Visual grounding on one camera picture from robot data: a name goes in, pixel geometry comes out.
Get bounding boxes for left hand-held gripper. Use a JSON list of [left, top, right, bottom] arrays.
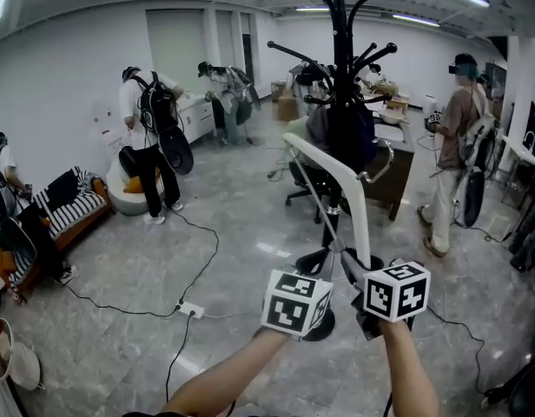
[[252, 266, 334, 343]]

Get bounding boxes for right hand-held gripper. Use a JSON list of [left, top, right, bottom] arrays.
[[328, 237, 432, 342]]

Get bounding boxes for white clothes hanger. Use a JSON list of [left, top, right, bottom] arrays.
[[281, 131, 395, 277]]

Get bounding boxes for black coat stand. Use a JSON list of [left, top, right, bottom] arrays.
[[266, 0, 403, 343]]

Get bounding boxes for person's left forearm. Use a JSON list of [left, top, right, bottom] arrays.
[[162, 327, 291, 417]]

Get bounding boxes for person's right forearm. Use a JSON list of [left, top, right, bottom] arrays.
[[378, 318, 441, 417]]

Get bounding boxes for dark clothes on stand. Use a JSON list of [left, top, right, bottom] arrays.
[[305, 100, 378, 174]]

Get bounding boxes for black office chair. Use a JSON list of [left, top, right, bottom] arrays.
[[284, 118, 352, 226]]

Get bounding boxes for white power strip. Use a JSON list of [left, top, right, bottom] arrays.
[[175, 301, 206, 321]]

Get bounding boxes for brown wooden desk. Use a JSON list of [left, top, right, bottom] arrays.
[[360, 118, 417, 222]]

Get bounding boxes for black oval pad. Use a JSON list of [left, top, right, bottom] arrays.
[[157, 125, 195, 176], [461, 168, 486, 228]]

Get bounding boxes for cardboard box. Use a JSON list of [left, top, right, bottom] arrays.
[[275, 93, 300, 122]]

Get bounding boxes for white backpack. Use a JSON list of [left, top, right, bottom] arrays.
[[457, 96, 498, 171]]

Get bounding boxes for orange cushion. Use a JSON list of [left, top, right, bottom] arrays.
[[122, 167, 162, 195]]

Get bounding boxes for white round chair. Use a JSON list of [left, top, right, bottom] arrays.
[[104, 157, 165, 217]]

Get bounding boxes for white cabinet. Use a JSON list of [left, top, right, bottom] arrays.
[[178, 92, 217, 144]]

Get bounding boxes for white table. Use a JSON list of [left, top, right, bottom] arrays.
[[500, 131, 535, 177]]

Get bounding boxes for black chair base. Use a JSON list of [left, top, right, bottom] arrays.
[[480, 354, 535, 417]]

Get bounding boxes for striped sofa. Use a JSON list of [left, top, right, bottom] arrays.
[[0, 166, 113, 295]]

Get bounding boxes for black backpack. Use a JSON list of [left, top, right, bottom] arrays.
[[138, 70, 181, 133]]

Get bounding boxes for white water dispenser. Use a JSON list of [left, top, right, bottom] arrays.
[[91, 100, 124, 165]]

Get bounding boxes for white bucket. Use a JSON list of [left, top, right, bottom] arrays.
[[0, 317, 43, 392]]

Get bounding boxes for black floor cable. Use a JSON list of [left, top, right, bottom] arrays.
[[163, 312, 195, 404], [54, 206, 221, 320], [425, 305, 489, 395]]

